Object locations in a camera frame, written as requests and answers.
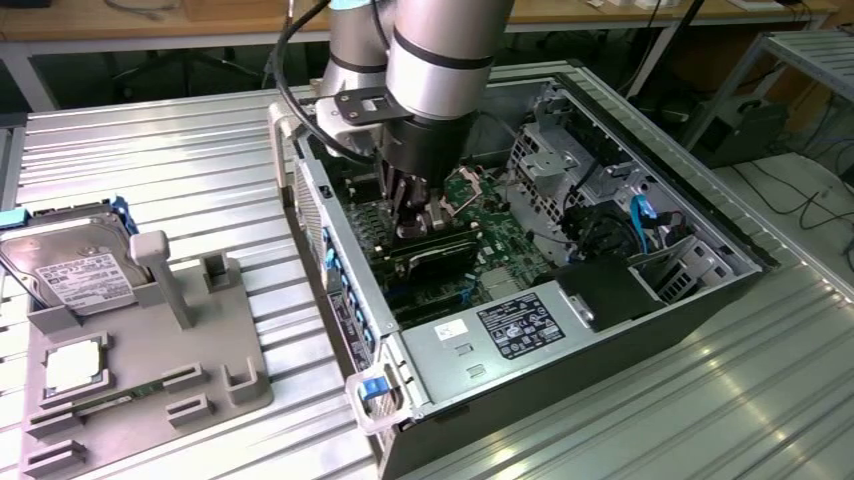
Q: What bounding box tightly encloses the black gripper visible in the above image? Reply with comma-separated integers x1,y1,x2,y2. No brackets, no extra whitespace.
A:
377,112,480,190

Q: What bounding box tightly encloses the low profile graphics card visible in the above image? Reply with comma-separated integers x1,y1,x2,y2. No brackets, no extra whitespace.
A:
386,234,481,289

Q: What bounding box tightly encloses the metal socket cover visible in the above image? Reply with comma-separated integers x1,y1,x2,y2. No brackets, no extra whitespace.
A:
444,167,489,216

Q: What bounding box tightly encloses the metal drive cage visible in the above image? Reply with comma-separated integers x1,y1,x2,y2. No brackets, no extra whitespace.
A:
506,119,642,236

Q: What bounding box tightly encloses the green motherboard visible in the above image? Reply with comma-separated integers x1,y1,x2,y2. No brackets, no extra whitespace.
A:
339,164,569,331

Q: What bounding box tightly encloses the silver chipset heatsink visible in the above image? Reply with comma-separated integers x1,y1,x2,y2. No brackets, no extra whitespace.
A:
481,269,536,296

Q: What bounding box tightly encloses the black expansion slot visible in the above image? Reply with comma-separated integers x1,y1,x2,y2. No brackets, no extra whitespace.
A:
389,288,469,312
394,298,477,324

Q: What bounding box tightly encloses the black air shroud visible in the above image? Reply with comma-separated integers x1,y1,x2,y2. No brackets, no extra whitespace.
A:
558,259,669,334

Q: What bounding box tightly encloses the perforated metal disk bay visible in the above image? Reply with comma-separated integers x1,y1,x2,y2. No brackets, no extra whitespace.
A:
630,234,742,304

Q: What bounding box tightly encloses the grey power supply unit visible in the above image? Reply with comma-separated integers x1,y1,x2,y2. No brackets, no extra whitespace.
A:
400,279,602,406

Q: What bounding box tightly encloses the black box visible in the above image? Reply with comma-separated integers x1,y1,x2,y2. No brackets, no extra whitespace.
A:
704,97,793,169

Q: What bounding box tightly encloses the blue disk carrier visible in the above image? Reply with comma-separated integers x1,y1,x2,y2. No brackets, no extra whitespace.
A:
0,194,141,239

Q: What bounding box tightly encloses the silver hard disk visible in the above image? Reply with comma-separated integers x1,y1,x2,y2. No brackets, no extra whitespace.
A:
0,212,154,317

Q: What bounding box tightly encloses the open black PC case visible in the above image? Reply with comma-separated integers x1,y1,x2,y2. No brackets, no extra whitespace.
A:
269,59,782,480

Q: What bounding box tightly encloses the metal slat shelf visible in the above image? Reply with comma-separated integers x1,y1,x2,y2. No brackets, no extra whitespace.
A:
680,29,854,151

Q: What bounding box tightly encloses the green RAM stick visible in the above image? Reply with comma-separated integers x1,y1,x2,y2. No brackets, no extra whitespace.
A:
66,379,169,416

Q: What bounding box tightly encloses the silver CPU chip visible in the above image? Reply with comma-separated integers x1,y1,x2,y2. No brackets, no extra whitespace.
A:
45,344,109,389

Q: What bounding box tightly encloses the grey parts rack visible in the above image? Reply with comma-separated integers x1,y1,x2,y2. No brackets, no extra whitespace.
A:
19,229,277,480

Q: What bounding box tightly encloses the grey case handle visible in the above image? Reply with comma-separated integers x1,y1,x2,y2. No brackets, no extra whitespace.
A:
346,367,410,436
269,99,315,146

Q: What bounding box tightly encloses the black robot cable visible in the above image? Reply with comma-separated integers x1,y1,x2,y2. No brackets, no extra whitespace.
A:
274,0,379,164

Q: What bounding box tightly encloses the blue wire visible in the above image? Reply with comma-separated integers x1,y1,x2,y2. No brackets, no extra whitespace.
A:
630,193,662,256

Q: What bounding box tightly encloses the wooden desk white frame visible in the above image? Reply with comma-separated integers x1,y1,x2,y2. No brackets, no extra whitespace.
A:
0,0,335,114
506,0,836,101

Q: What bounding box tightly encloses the grey cable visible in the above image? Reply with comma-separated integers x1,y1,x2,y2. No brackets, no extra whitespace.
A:
103,0,183,22

